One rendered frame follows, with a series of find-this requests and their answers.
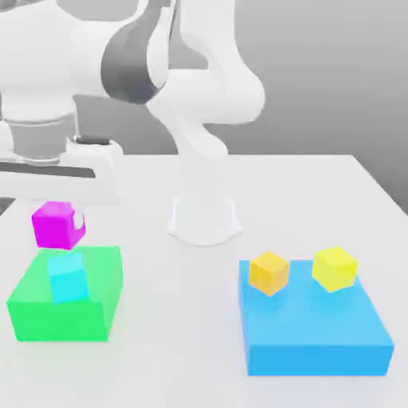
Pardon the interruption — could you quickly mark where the large blue box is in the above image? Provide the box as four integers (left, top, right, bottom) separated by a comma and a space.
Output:
238, 259, 395, 378

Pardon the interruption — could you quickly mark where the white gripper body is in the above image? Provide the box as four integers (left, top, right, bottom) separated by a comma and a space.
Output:
0, 156, 121, 210

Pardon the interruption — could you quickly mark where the small cyan cube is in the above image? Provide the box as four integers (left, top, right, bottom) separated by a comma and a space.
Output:
47, 252, 91, 304

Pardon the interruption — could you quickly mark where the large green box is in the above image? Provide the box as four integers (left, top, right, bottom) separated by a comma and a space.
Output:
6, 245, 124, 343

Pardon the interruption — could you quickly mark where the small orange cube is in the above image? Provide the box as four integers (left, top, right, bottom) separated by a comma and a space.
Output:
249, 251, 291, 298

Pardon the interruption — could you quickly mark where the small magenta cube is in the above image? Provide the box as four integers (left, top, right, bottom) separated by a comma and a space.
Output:
31, 200, 88, 251

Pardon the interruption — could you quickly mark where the small yellow cube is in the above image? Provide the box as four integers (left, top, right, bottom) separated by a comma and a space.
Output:
312, 245, 359, 294

